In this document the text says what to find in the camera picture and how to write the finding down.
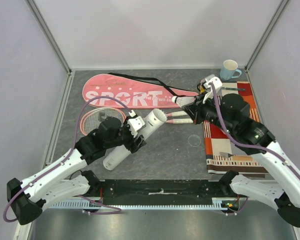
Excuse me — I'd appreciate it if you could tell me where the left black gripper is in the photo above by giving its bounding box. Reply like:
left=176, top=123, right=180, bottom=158
left=105, top=116, right=147, bottom=154

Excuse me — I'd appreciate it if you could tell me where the white shuttlecock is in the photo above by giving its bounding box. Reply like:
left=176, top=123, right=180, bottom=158
left=153, top=109, right=167, bottom=123
left=171, top=96, right=196, bottom=108

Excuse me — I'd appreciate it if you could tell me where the white shuttlecock tube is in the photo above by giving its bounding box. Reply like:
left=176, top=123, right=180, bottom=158
left=103, top=108, right=167, bottom=171

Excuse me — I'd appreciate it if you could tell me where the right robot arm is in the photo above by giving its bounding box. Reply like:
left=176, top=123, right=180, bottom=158
left=176, top=93, right=300, bottom=228

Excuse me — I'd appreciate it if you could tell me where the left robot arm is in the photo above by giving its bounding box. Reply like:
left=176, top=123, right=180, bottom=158
left=6, top=115, right=146, bottom=225

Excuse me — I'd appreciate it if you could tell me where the pink badminton racket lower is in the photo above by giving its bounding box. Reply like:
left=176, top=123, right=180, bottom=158
left=79, top=109, right=195, bottom=135

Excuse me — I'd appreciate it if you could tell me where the pink badminton racket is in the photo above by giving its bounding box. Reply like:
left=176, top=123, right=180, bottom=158
left=79, top=107, right=190, bottom=135
left=79, top=109, right=195, bottom=135

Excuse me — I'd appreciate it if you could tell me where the pink badminton racket upper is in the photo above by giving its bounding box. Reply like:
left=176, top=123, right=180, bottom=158
left=79, top=107, right=190, bottom=135

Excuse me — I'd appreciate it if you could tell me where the yellow mug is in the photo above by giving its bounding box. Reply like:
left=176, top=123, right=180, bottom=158
left=196, top=83, right=207, bottom=95

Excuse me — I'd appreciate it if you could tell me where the clear tube lid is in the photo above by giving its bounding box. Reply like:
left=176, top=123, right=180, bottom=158
left=187, top=134, right=202, bottom=147

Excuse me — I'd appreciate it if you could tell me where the pink racket bag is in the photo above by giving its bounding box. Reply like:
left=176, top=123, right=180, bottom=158
left=82, top=73, right=197, bottom=109

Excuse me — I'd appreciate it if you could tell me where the light blue mug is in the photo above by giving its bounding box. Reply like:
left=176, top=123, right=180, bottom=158
left=220, top=59, right=242, bottom=81

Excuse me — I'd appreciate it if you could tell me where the orange patchwork cloth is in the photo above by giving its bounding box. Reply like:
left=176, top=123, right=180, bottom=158
left=203, top=81, right=268, bottom=178

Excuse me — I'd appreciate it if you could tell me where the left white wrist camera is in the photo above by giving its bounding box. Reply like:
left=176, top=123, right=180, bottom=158
left=126, top=110, right=146, bottom=138

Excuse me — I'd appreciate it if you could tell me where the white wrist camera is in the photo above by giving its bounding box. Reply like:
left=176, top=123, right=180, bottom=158
left=126, top=110, right=146, bottom=138
left=200, top=74, right=223, bottom=104

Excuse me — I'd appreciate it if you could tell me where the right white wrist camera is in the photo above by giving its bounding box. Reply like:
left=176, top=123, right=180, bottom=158
left=200, top=74, right=223, bottom=104

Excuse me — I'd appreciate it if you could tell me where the white cable duct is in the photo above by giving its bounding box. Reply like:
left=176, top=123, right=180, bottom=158
left=49, top=198, right=234, bottom=211

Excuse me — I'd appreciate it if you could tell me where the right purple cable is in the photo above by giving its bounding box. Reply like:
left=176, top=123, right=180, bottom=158
left=209, top=82, right=300, bottom=192

